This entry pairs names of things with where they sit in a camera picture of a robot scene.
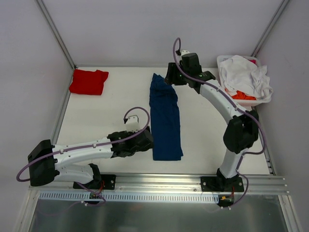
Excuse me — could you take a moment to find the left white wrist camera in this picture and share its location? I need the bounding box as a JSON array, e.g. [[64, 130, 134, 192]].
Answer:
[[124, 115, 140, 133]]

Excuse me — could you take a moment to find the right aluminium frame post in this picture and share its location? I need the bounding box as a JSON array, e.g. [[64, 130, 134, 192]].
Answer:
[[251, 0, 291, 57]]

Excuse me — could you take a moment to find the white plastic laundry basket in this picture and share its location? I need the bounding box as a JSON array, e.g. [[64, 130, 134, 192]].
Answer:
[[216, 55, 273, 107]]

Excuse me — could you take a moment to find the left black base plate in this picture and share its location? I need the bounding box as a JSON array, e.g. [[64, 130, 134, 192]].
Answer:
[[81, 174, 116, 191]]

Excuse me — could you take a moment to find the left aluminium frame post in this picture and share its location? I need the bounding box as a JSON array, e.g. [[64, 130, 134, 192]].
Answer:
[[35, 0, 76, 69]]

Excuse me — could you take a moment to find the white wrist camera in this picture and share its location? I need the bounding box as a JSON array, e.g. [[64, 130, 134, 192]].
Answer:
[[124, 115, 140, 133], [181, 49, 190, 56]]

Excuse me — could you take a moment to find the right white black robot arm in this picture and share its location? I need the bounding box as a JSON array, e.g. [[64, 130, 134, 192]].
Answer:
[[165, 50, 258, 192]]

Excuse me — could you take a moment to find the orange t shirt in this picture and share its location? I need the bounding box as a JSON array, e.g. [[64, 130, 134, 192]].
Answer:
[[232, 90, 256, 101]]

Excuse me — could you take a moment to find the folded red t shirt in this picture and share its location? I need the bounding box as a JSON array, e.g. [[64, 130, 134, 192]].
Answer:
[[69, 69, 109, 96]]

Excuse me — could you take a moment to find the aluminium frame post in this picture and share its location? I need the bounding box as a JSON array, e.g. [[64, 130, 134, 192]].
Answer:
[[251, 0, 291, 57], [35, 0, 76, 69]]

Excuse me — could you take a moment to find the blue mickey t shirt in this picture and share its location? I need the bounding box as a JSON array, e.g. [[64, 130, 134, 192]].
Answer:
[[149, 73, 183, 161]]

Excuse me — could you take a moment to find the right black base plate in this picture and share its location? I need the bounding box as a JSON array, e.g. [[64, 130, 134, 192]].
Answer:
[[200, 176, 244, 192]]

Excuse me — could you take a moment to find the white slotted cable duct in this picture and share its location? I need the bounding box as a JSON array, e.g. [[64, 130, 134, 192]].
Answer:
[[39, 191, 219, 203]]

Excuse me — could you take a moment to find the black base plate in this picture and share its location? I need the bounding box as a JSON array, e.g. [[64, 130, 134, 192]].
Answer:
[[81, 174, 116, 191], [200, 176, 244, 192]]

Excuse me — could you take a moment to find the aluminium mounting rail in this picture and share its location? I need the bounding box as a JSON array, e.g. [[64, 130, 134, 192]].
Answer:
[[28, 173, 290, 195]]

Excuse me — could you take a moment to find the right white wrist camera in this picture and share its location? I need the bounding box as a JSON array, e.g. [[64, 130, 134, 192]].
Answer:
[[181, 49, 190, 56]]

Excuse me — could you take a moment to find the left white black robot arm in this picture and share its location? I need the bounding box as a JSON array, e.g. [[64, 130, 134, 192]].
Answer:
[[28, 127, 154, 189]]

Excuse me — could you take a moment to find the white t shirt pile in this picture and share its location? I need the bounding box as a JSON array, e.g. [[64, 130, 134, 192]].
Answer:
[[219, 55, 275, 100]]

